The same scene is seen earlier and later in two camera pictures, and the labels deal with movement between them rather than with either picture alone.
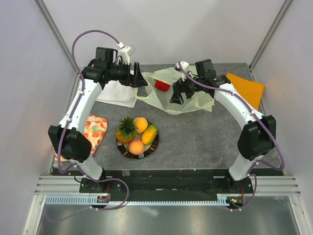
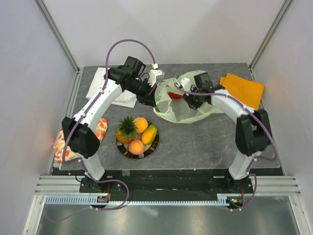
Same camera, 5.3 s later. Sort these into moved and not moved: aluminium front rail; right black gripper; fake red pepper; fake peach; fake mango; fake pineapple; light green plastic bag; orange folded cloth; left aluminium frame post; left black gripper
Moved: right black gripper; light green plastic bag; fake red pepper; left black gripper
Not moved: left aluminium frame post; fake pineapple; orange folded cloth; aluminium front rail; fake mango; fake peach
